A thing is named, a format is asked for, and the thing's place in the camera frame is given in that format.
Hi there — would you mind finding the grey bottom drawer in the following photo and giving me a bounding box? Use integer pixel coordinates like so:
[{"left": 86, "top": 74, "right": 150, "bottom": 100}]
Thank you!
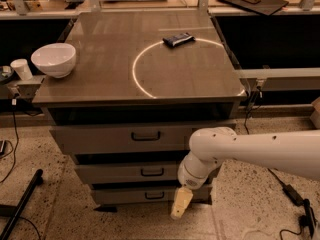
[{"left": 89, "top": 183, "right": 214, "bottom": 206}]

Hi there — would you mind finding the white paper cup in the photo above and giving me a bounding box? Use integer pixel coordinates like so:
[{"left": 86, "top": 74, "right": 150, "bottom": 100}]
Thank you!
[{"left": 10, "top": 59, "right": 33, "bottom": 81}]

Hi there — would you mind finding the grey drawer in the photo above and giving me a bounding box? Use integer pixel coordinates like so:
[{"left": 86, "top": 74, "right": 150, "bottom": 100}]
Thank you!
[
  {"left": 50, "top": 120, "right": 235, "bottom": 155},
  {"left": 75, "top": 161, "right": 180, "bottom": 185},
  {"left": 89, "top": 183, "right": 214, "bottom": 206}
]

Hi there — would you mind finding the white ceramic bowl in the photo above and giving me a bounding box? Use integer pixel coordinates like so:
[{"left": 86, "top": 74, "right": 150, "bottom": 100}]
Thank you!
[{"left": 31, "top": 43, "right": 76, "bottom": 78}]

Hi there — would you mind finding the grey drawer cabinet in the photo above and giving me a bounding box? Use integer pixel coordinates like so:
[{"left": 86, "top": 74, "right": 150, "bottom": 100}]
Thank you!
[{"left": 33, "top": 10, "right": 247, "bottom": 191}]

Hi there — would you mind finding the black power adapter brick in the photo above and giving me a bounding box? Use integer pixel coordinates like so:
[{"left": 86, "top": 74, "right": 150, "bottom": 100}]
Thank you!
[{"left": 283, "top": 185, "right": 303, "bottom": 206}]

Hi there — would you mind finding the black cable left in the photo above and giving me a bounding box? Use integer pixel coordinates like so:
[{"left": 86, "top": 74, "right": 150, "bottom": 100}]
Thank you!
[{"left": 0, "top": 98, "right": 20, "bottom": 185}]

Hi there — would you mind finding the black power cable right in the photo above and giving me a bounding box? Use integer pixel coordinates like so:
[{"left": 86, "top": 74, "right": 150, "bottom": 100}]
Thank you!
[{"left": 243, "top": 87, "right": 288, "bottom": 189}]

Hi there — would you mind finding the black flat mat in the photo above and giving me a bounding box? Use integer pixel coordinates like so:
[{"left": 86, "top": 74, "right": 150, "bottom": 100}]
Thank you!
[{"left": 218, "top": 0, "right": 288, "bottom": 16}]

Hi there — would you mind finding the grey clamp bracket left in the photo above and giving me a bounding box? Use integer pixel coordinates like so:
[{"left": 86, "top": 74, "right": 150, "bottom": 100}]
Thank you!
[{"left": 7, "top": 75, "right": 45, "bottom": 99}]

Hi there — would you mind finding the dark plate on left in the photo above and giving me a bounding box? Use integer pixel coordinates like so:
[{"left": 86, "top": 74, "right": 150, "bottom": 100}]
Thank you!
[{"left": 0, "top": 66, "right": 14, "bottom": 85}]

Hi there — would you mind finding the black metal stand leg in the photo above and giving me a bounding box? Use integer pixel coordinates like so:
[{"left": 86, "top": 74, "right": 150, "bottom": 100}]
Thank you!
[{"left": 0, "top": 169, "right": 43, "bottom": 240}]

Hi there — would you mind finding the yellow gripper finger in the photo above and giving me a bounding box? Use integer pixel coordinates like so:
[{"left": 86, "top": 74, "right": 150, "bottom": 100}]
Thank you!
[{"left": 170, "top": 187, "right": 193, "bottom": 220}]

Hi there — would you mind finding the grey top drawer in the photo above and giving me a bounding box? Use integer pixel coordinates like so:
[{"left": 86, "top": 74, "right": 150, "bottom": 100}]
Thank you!
[{"left": 50, "top": 120, "right": 235, "bottom": 155}]

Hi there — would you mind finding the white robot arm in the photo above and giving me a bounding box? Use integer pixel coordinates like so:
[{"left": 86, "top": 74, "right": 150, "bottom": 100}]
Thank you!
[{"left": 171, "top": 127, "right": 320, "bottom": 219}]

